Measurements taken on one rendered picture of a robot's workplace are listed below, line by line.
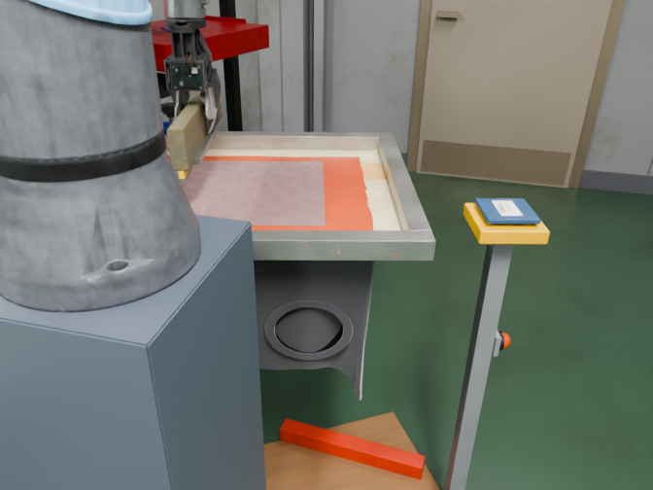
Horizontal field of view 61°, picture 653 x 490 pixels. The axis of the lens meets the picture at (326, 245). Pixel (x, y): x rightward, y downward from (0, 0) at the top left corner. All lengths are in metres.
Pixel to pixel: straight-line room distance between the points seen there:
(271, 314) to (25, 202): 0.73
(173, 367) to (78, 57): 0.20
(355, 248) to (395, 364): 1.32
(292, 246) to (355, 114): 3.10
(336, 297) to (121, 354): 0.71
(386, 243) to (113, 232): 0.59
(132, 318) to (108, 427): 0.09
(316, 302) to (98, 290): 0.70
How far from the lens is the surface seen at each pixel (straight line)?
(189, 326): 0.41
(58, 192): 0.39
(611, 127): 4.01
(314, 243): 0.91
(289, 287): 1.04
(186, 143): 0.99
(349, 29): 3.88
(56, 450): 0.49
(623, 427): 2.21
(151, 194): 0.40
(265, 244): 0.91
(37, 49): 0.36
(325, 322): 1.10
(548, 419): 2.13
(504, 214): 1.11
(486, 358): 1.30
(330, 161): 1.35
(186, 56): 1.06
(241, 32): 2.34
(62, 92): 0.37
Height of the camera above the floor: 1.42
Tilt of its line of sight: 29 degrees down
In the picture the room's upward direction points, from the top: 1 degrees clockwise
